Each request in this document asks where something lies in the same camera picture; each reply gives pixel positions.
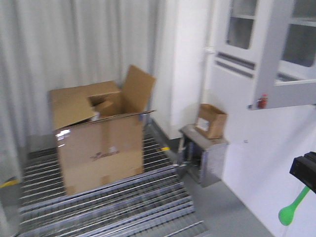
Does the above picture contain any metal grating ramp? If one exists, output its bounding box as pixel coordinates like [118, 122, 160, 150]
[19, 128, 210, 237]

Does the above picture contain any green plastic spoon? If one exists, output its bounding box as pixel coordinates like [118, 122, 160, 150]
[278, 186, 310, 226]

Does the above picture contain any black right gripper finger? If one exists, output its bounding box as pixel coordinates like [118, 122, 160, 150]
[289, 152, 316, 193]

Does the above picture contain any small cardboard box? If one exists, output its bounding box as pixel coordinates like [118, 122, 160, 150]
[195, 104, 228, 139]

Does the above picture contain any large cardboard box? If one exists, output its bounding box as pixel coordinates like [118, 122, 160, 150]
[49, 65, 155, 195]

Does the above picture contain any white glass door cabinet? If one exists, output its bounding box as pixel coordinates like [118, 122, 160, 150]
[198, 0, 316, 111]

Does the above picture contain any small steel trash bin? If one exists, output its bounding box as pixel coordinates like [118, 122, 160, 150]
[175, 124, 229, 187]

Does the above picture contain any grey pleated curtain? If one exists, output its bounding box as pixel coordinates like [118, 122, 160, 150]
[0, 0, 170, 182]

